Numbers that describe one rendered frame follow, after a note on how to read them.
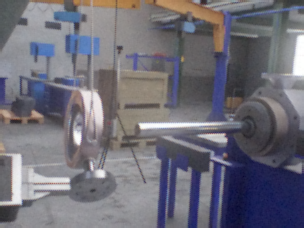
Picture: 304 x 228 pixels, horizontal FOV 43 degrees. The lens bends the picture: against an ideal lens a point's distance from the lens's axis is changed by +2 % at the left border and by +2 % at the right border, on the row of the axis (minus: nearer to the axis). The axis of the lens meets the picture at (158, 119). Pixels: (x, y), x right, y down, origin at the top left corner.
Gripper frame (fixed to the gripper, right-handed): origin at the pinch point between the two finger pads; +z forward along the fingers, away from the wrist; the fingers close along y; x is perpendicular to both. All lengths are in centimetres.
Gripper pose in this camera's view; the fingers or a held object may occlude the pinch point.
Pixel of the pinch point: (59, 186)
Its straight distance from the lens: 161.5
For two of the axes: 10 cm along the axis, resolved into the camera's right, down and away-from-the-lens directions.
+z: 8.9, 0.8, 4.5
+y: -2.4, -7.5, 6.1
